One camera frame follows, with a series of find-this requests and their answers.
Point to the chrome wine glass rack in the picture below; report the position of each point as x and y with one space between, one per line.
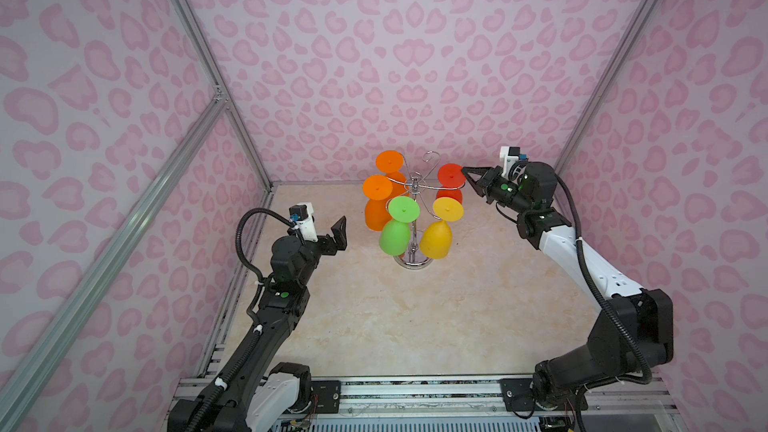
427 210

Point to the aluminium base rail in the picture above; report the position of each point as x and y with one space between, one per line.
470 403

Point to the diagonal aluminium frame bar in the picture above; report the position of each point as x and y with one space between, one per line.
39 365

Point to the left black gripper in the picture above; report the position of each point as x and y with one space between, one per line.
338 243

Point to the yellow plastic wine glass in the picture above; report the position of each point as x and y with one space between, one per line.
437 238

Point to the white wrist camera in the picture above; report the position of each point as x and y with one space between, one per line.
509 157
302 215

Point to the orange plastic wine glass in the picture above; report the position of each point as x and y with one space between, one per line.
390 163
377 190

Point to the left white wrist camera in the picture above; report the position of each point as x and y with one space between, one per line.
302 215

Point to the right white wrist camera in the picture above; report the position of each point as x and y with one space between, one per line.
509 157

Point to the right aluminium frame post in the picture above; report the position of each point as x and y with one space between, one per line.
628 40

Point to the green plastic wine glass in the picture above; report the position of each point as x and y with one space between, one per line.
396 234

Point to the rear orange plastic wine glass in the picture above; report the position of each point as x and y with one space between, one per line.
390 163

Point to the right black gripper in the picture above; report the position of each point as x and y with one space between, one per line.
486 188

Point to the red plastic wine glass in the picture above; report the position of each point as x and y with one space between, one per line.
451 181

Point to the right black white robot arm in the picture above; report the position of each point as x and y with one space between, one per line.
633 331

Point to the front orange plastic wine glass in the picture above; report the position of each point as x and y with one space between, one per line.
377 190

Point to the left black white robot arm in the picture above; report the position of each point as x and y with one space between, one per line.
250 393

